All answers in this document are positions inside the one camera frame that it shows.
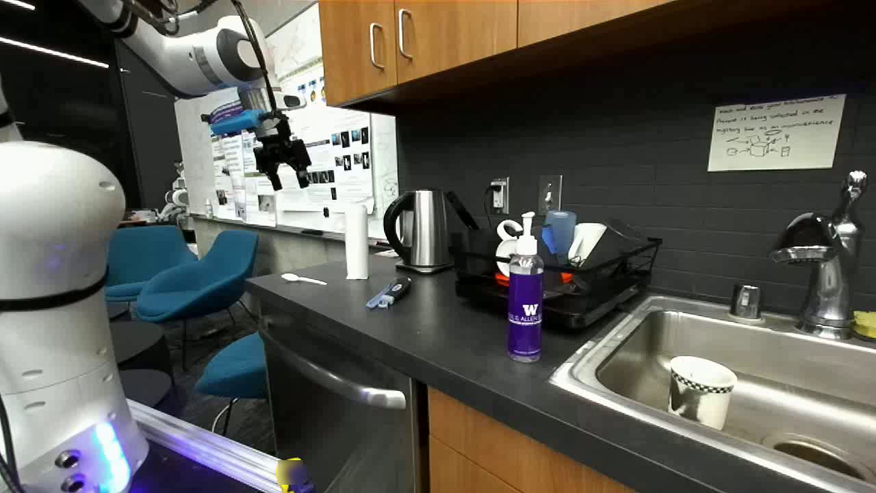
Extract stainless dishwasher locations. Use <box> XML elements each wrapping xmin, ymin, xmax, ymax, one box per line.
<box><xmin>259</xmin><ymin>315</ymin><xmax>424</xmax><ymax>493</ymax></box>

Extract lower wooden cabinet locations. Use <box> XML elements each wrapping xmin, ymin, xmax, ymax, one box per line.
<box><xmin>427</xmin><ymin>390</ymin><xmax>631</xmax><ymax>493</ymax></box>

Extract teal chair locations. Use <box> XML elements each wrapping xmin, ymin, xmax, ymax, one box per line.
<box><xmin>130</xmin><ymin>231</ymin><xmax>259</xmax><ymax>323</ymax></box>
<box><xmin>106</xmin><ymin>226</ymin><xmax>194</xmax><ymax>301</ymax></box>

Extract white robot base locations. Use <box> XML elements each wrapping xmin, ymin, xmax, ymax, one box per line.
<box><xmin>0</xmin><ymin>96</ymin><xmax>147</xmax><ymax>493</ymax></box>

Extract white patterned mug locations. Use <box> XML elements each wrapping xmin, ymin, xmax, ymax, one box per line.
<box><xmin>665</xmin><ymin>356</ymin><xmax>737</xmax><ymax>430</ymax></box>

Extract teal chair far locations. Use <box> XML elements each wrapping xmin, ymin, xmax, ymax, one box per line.
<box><xmin>106</xmin><ymin>226</ymin><xmax>194</xmax><ymax>301</ymax></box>

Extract blue cup in rack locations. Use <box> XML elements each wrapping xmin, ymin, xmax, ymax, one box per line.
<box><xmin>542</xmin><ymin>212</ymin><xmax>576</xmax><ymax>264</ymax></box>

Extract black dish rack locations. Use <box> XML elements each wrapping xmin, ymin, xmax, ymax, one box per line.
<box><xmin>455</xmin><ymin>229</ymin><xmax>661</xmax><ymax>331</ymax></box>

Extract wall power outlet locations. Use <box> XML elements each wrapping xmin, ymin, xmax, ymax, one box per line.
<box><xmin>486</xmin><ymin>179</ymin><xmax>508</xmax><ymax>215</ymax></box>

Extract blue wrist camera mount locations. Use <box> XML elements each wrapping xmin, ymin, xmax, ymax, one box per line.
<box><xmin>207</xmin><ymin>111</ymin><xmax>267</xmax><ymax>138</ymax></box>

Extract stainless electric kettle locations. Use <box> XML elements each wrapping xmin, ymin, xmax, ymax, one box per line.
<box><xmin>383</xmin><ymin>189</ymin><xmax>450</xmax><ymax>278</ymax></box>

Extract teal chair near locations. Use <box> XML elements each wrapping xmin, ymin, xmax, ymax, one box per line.
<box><xmin>130</xmin><ymin>231</ymin><xmax>259</xmax><ymax>323</ymax></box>

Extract white cup in rack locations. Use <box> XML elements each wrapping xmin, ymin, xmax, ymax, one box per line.
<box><xmin>567</xmin><ymin>222</ymin><xmax>605</xmax><ymax>267</ymax></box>

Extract white note paper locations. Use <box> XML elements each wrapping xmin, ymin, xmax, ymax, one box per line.
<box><xmin>705</xmin><ymin>93</ymin><xmax>845</xmax><ymax>172</ymax></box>

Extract chrome faucet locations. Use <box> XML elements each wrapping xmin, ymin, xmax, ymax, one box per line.
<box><xmin>771</xmin><ymin>170</ymin><xmax>868</xmax><ymax>341</ymax></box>

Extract stainless steel sink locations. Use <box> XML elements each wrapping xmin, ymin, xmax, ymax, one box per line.
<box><xmin>550</xmin><ymin>296</ymin><xmax>876</xmax><ymax>493</ymax></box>

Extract teal stool seat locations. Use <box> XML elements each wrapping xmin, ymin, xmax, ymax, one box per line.
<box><xmin>194</xmin><ymin>335</ymin><xmax>264</xmax><ymax>397</ymax></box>

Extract upper wooden cabinets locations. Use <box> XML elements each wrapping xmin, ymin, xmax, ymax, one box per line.
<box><xmin>316</xmin><ymin>0</ymin><xmax>672</xmax><ymax>108</ymax></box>

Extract white plastic spoon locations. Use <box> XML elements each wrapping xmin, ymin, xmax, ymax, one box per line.
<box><xmin>278</xmin><ymin>272</ymin><xmax>329</xmax><ymax>289</ymax></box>

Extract blue black brush tool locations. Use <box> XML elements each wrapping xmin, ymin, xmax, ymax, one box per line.
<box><xmin>366</xmin><ymin>278</ymin><xmax>412</xmax><ymax>309</ymax></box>

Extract yellow sponge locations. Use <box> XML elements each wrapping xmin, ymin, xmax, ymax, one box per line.
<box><xmin>853</xmin><ymin>313</ymin><xmax>876</xmax><ymax>341</ymax></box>

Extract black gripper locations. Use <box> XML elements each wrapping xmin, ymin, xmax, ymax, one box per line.
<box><xmin>255</xmin><ymin>112</ymin><xmax>309</xmax><ymax>192</ymax></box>

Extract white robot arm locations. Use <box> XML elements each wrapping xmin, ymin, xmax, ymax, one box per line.
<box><xmin>77</xmin><ymin>0</ymin><xmax>312</xmax><ymax>192</ymax></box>

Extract purple pump bottle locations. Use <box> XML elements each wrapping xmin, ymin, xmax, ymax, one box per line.
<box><xmin>507</xmin><ymin>212</ymin><xmax>542</xmax><ymax>363</ymax></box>

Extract whiteboard with poster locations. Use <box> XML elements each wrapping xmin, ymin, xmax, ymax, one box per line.
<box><xmin>175</xmin><ymin>5</ymin><xmax>400</xmax><ymax>241</ymax></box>

